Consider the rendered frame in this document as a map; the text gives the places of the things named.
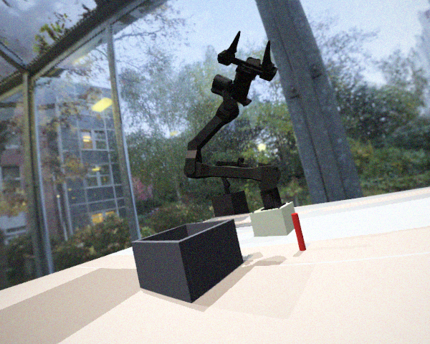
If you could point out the red peg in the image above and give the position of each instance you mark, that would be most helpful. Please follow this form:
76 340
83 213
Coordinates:
298 231

